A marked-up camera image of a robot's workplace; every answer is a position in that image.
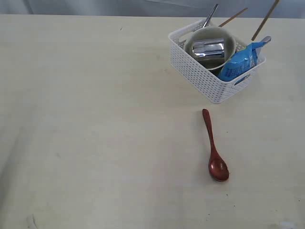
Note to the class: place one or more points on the reddish brown wooden spoon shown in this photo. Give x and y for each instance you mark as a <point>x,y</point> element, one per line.
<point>217,167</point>

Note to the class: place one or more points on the light wooden chopstick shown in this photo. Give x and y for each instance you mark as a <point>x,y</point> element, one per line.
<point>233,17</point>

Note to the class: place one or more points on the dark wooden chopstick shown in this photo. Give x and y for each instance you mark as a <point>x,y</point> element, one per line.
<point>265,20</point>

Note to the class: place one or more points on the white woven plastic basket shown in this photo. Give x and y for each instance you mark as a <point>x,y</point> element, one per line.
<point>201,78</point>

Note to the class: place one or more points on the shiny stainless steel cup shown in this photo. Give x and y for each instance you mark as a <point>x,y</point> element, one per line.
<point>208,48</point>

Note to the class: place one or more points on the pale green ceramic bowl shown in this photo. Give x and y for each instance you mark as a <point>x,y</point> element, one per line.
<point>210,32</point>

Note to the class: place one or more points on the blue snack packet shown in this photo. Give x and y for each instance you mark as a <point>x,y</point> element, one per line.
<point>241,62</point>

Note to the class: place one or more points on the short metal spoon handle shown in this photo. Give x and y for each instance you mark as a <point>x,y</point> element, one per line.
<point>264,41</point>

